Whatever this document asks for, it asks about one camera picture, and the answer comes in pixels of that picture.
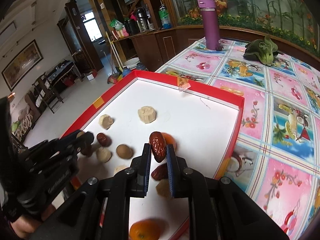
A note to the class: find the red-rimmed white tray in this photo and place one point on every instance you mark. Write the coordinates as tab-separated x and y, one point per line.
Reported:
200	130

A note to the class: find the patterned sofa cushions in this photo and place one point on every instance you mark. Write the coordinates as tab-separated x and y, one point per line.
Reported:
23	125

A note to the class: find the person's left forearm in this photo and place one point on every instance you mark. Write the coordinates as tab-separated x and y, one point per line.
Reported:
4	230

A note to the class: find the brown longan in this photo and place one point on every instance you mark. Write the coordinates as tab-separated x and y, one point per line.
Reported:
124	151

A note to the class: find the pink container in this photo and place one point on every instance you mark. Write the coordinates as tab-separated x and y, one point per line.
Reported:
120	33

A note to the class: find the floral printed tablecloth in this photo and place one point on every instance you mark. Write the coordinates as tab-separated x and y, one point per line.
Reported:
275	175

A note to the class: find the clear plastic scrap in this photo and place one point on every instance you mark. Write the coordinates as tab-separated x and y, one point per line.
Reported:
185	86

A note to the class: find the green plastic bottle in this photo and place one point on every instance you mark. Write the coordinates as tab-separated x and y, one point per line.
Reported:
165	17

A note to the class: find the purple thermos bottle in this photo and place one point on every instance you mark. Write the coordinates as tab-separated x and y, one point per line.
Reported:
210	25

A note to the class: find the dark wooden chair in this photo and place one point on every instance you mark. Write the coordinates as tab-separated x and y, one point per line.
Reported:
47	95

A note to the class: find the orange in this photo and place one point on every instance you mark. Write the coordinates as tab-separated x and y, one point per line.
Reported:
145	230
171	141

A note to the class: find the wooden counter cabinet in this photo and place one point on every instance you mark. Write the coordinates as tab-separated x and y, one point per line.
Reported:
165	45

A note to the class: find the dark low table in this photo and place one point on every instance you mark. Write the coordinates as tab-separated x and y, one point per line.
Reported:
65	67

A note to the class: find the bamboo flower glass screen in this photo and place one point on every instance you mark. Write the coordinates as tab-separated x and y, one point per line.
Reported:
250	5

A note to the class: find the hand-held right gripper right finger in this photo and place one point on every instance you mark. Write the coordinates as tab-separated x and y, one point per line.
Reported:
170	180

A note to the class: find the person's left hand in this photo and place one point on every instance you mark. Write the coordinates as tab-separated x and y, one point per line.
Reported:
27	226

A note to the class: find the small cardboard box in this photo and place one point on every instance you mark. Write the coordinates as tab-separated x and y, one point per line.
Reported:
92	75

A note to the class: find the white basin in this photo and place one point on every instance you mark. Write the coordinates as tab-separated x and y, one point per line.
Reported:
131	62

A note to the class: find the green snack bag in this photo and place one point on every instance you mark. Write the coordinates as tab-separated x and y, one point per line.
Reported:
116	24

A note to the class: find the small glass cup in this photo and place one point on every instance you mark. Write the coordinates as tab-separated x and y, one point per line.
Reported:
151	26

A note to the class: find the steel thermos pot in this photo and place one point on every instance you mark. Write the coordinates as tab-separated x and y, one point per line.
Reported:
141	20

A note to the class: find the red date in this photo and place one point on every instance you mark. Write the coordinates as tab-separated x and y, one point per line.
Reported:
158	172
157	147
103	139

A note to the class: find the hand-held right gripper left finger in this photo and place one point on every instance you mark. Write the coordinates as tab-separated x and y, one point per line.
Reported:
147	175

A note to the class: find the black kettle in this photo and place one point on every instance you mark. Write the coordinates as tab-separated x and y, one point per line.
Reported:
131	26

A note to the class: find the green bok choy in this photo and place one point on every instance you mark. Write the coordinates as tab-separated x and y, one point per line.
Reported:
262	52

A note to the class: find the small dark berry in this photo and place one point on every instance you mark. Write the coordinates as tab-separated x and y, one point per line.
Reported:
218	48

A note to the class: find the framed wall painting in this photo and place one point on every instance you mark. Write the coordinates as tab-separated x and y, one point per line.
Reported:
21	63

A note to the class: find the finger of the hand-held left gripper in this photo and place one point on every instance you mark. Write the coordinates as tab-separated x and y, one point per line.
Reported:
71	135
85	140

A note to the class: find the blue jug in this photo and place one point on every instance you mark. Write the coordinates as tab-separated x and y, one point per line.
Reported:
126	72

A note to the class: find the dark wooden room partition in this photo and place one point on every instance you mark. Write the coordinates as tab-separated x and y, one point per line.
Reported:
75	37

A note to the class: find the peeled sugarcane chunk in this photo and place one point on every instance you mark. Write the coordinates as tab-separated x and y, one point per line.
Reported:
103	154
147	115
106	121
162	187
119	169

